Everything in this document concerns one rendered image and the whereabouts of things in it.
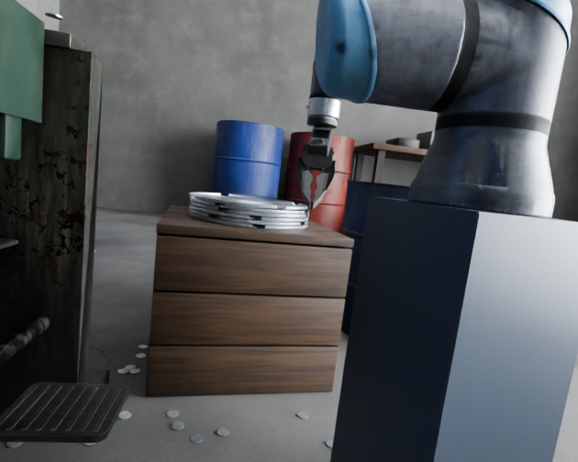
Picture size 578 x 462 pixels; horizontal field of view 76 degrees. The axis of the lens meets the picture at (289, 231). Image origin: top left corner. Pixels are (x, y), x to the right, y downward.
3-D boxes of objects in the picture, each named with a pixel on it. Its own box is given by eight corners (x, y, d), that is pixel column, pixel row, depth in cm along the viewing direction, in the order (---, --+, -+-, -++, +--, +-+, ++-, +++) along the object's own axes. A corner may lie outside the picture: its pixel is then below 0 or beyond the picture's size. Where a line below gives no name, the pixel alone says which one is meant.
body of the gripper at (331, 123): (332, 173, 95) (339, 125, 93) (331, 171, 86) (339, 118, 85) (302, 170, 96) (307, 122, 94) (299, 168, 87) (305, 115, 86)
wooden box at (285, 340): (292, 324, 120) (305, 217, 116) (333, 391, 84) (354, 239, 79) (161, 322, 110) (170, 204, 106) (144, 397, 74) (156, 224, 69)
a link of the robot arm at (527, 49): (583, 122, 37) (614, -25, 35) (452, 104, 36) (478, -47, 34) (506, 136, 49) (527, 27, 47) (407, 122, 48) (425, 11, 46)
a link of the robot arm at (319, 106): (340, 99, 84) (305, 95, 85) (338, 119, 85) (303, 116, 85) (340, 105, 91) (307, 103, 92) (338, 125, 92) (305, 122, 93)
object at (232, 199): (172, 192, 96) (172, 189, 95) (268, 200, 112) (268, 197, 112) (219, 205, 72) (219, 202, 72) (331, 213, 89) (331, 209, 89)
